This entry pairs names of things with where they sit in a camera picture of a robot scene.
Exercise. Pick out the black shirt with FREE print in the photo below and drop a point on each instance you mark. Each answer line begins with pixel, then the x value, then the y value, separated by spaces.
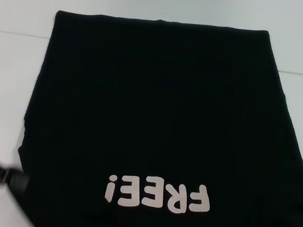
pixel 152 105

